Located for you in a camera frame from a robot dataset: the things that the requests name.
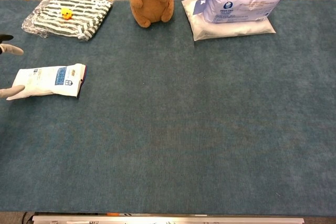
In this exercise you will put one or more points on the blue felt table mat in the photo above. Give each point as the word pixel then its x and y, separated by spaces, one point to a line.
pixel 168 129

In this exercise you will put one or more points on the aluminium table edge rail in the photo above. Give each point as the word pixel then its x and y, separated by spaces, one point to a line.
pixel 168 220

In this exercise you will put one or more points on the brown capybara plush toy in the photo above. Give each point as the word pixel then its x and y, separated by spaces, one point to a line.
pixel 152 3

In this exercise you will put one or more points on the white blue small package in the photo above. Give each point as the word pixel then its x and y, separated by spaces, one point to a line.
pixel 47 82

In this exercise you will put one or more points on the small yellow duck toy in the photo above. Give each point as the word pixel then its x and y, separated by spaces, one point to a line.
pixel 67 13

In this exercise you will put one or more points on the striped garment in clear bag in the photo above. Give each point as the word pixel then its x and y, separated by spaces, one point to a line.
pixel 86 16

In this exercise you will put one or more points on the white frosted plastic bag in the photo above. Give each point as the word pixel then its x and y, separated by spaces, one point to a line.
pixel 223 31

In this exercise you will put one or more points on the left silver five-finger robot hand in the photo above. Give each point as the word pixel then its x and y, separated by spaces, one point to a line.
pixel 11 50

